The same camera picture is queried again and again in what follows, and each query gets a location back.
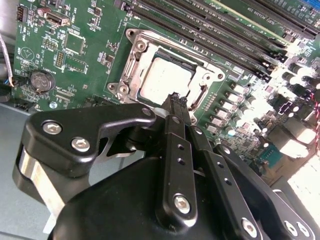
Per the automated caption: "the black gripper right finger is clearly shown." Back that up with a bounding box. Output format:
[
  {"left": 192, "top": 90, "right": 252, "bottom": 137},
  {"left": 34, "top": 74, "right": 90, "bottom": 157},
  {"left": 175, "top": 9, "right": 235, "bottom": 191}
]
[{"left": 179, "top": 96, "right": 317, "bottom": 240}]

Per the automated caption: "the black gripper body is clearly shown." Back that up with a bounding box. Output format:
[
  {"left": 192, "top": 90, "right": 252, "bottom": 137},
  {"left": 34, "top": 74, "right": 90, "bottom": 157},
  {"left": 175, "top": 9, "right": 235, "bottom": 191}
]
[{"left": 49, "top": 155, "right": 248, "bottom": 240}]

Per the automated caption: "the square CPU chip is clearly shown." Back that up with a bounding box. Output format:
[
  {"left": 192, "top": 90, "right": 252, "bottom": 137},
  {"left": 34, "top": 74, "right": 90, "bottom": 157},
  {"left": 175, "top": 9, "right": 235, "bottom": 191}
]
[{"left": 137, "top": 56, "right": 199, "bottom": 105}]

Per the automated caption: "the metal socket cover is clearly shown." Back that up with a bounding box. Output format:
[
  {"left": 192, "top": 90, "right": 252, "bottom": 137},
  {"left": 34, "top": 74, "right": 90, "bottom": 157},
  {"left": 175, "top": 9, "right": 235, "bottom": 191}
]
[{"left": 119, "top": 34, "right": 212, "bottom": 107}]

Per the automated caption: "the thin metal locking lever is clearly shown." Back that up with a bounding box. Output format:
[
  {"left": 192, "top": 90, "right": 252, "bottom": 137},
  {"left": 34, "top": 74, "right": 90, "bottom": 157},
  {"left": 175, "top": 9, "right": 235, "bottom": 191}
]
[
  {"left": 191, "top": 83, "right": 210, "bottom": 111},
  {"left": 123, "top": 59, "right": 138, "bottom": 81}
]

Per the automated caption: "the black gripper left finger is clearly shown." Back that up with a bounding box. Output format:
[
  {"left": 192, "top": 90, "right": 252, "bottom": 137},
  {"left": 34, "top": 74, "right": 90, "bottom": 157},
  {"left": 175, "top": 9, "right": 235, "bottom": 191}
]
[{"left": 12, "top": 92, "right": 199, "bottom": 228}]

